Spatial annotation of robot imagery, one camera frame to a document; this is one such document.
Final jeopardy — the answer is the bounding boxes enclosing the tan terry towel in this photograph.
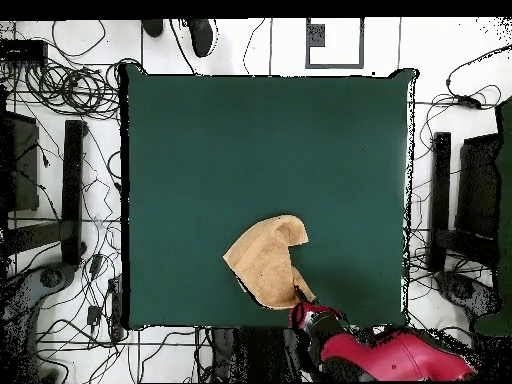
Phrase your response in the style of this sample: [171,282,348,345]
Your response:
[222,214,317,310]

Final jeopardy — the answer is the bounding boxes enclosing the dark green table cloth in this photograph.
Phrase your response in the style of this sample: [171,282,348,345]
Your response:
[119,63,419,331]

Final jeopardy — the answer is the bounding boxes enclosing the grey caster base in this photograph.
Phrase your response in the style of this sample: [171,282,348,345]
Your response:
[435,271,501,321]
[0,261,77,383]

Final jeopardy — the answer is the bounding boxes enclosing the black T-shaped stand base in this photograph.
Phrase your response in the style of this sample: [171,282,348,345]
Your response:
[7,119,88,267]
[426,131,497,273]

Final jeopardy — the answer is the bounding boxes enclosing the black power strip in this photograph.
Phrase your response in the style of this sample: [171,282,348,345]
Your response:
[107,275,125,341]

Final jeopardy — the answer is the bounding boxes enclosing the black square case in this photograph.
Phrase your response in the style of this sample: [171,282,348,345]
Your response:
[455,133,501,241]
[0,111,41,213]

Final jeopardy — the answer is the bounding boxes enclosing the person's black shoe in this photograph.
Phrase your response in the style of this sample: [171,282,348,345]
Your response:
[187,18,215,58]
[140,18,165,38]

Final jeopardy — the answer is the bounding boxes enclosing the black electronics box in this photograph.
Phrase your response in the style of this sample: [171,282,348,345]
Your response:
[0,39,49,63]

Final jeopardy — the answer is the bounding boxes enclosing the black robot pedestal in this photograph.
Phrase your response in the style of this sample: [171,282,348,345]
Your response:
[209,327,307,383]

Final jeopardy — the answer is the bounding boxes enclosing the tangled black cable bundle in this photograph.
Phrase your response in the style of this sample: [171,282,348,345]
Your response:
[0,19,121,121]

